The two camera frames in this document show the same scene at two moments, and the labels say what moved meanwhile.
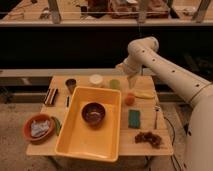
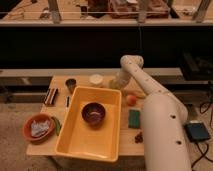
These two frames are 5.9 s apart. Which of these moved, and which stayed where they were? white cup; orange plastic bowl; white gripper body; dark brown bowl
Moved: white gripper body
Stayed: orange plastic bowl; dark brown bowl; white cup
